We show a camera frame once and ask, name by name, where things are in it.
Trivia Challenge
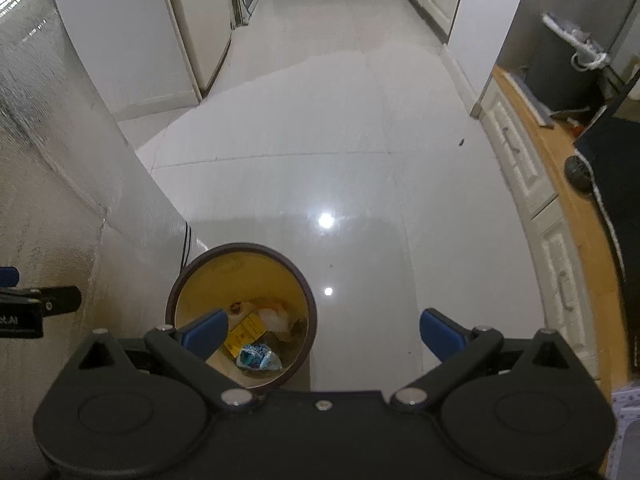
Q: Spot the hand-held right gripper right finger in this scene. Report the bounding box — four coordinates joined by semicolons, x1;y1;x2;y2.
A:
390;308;582;411

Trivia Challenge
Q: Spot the black computer mouse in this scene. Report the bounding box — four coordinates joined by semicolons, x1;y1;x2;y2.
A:
565;155;596;192

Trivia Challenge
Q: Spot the white power strip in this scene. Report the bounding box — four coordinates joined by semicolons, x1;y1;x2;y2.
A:
542;11;609;72

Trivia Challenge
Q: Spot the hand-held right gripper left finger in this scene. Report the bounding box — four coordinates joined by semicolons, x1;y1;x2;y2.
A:
74;308;267;411

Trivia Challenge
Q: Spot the light blue crumpled wrapper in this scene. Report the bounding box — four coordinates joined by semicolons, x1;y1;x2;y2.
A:
236;342;284;372

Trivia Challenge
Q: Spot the dark grey bin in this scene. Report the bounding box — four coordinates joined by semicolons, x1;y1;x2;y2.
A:
527;12;608;114

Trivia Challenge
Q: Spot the black cable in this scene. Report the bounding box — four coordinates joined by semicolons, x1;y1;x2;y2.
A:
180;222;194;271

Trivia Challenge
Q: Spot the silver foil sheet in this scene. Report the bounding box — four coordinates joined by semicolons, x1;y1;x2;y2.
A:
0;0;208;461

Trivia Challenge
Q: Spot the white cabinet wooden counter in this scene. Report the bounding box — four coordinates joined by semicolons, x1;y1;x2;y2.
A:
492;65;632;396

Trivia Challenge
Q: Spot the crumpled white tissue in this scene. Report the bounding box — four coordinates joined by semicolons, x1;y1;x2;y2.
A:
256;304;295;335

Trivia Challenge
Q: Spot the dark desk mat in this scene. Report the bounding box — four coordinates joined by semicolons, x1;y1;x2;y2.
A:
574;104;640;286

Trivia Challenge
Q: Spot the grey flat bar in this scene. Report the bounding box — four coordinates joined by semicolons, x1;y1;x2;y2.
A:
505;71;554;129

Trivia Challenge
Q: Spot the brown round trash can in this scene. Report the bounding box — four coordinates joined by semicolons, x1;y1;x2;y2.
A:
166;242;318;392

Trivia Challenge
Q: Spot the white patterned sheet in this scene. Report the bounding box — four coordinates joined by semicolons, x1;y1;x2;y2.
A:
606;387;640;480

